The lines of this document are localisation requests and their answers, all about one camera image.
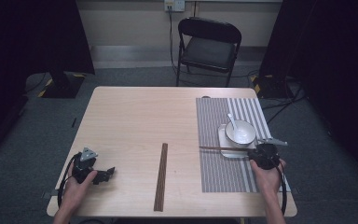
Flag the black stand base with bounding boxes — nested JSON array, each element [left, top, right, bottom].
[[36, 71, 87, 100], [250, 74, 294, 100]]

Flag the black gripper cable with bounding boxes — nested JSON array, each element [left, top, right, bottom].
[[57, 152, 83, 210], [274, 161, 289, 217]]

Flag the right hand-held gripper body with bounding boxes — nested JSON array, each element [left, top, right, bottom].
[[255, 137, 289, 171]]

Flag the row of brown wooden chopsticks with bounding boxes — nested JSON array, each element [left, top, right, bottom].
[[153, 142, 170, 213]]

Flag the white wall socket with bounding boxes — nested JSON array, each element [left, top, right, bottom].
[[163, 0, 186, 13]]

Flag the black folding chair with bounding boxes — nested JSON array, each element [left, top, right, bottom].
[[176, 17, 242, 88]]

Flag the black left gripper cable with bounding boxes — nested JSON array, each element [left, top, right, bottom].
[[57, 152, 83, 210]]

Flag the white spoon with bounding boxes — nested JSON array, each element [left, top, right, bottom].
[[227, 113, 241, 134]]

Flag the grey striped placemat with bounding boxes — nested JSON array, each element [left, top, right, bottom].
[[195, 97, 292, 194]]

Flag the person's left hand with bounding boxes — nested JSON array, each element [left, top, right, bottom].
[[62, 161, 99, 213]]

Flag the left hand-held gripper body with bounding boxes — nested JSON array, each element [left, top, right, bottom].
[[72, 147, 100, 185]]

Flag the white square plate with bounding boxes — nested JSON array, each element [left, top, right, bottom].
[[217, 123, 259, 159]]

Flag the dark curtain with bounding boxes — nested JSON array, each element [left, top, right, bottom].
[[258, 0, 358, 185], [0, 0, 96, 162]]

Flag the white bowl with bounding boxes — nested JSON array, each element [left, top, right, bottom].
[[224, 119, 257, 147]]

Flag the black floor cables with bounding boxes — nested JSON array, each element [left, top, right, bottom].
[[260, 77, 308, 125]]

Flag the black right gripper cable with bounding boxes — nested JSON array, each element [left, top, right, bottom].
[[274, 161, 289, 217]]

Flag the single brown chopstick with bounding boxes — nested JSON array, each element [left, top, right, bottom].
[[199, 145, 254, 153]]

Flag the person's right hand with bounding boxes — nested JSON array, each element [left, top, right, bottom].
[[249, 158, 288, 198]]

